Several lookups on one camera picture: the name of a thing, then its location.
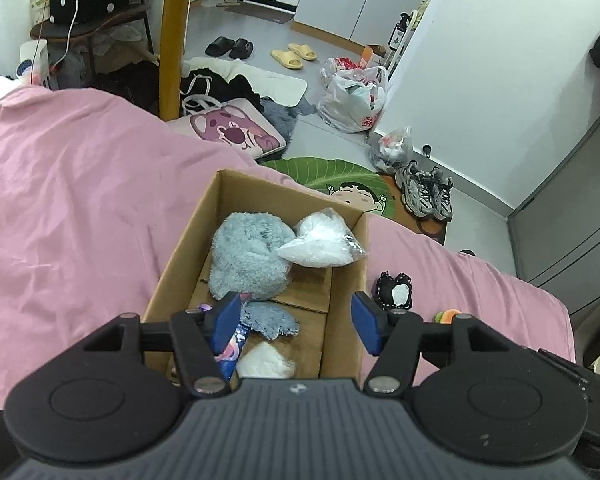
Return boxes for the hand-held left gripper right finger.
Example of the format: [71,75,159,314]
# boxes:
[350,291,524,395]

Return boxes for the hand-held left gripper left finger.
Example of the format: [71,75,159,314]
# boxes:
[82,291,243,396]

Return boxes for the blue tissue pack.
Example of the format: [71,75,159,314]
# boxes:
[197,302,251,382]

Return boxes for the small grey-blue cloth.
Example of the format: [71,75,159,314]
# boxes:
[239,300,301,342]

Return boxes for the grey fluffy cloth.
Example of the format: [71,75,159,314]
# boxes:
[208,211,296,301]

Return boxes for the cardboard box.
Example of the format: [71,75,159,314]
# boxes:
[142,168,370,387]

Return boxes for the clear bag of white cotton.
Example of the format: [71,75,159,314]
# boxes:
[274,208,369,269]

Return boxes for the grey sneaker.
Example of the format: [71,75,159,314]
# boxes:
[393,160,438,218]
[426,168,454,221]

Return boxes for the green leaf floor mat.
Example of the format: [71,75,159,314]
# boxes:
[262,156,449,246]

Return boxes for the small clear plastic bag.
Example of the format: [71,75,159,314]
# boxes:
[367,126,414,175]

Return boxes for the pink bear tote bag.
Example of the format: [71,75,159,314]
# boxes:
[172,98,286,156]

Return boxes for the pink blanket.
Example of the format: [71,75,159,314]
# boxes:
[0,84,578,411]

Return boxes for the grey door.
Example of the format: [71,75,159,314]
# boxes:
[507,94,600,302]

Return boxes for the white plastic bag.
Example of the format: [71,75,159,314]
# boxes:
[317,65,389,134]

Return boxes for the black clothing pile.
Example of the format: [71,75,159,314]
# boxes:
[179,72,266,116]

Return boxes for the white floor mat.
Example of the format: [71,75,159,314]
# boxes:
[187,57,309,107]

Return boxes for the red and white bag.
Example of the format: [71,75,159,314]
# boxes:
[320,55,361,81]

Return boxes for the yellow slipper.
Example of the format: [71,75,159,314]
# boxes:
[287,42,319,61]
[270,49,305,70]

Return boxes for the orange carton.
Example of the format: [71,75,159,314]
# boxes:
[360,43,387,69]

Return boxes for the black slipper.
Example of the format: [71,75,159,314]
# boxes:
[204,36,236,58]
[228,38,255,60]

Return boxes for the dark spray bottle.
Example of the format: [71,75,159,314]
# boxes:
[389,12,412,51]

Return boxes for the round table with gold leg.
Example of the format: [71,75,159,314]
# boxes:
[77,0,291,122]

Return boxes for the dark door mat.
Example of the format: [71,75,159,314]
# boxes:
[223,2,297,25]

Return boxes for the white small appliance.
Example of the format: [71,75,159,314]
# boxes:
[19,40,51,86]

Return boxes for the white kitchen cabinet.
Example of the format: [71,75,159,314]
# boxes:
[289,0,436,56]

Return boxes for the brown wooden chair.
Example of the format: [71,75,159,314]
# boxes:
[29,3,156,62]

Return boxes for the white cable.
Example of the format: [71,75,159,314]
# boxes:
[39,0,79,69]

